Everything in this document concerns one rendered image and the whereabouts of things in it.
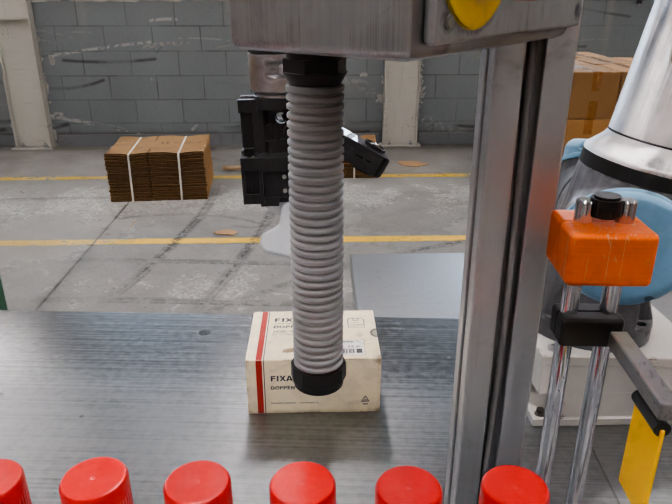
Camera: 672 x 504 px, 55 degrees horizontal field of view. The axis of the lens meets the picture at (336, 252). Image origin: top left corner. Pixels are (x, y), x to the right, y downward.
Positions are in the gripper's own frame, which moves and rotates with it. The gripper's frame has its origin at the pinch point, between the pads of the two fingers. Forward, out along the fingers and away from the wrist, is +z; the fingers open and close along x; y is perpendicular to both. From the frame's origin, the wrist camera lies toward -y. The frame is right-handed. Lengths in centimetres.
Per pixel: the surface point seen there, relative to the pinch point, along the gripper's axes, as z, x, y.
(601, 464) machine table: 18.2, 16.3, -30.8
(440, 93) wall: 58, -499, -109
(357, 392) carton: 14.7, 6.0, -4.9
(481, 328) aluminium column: -9.7, 34.7, -11.5
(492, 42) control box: -28, 42, -9
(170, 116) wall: 71, -500, 128
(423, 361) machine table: 17.8, -5.0, -14.7
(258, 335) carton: 9.7, 0.2, 7.1
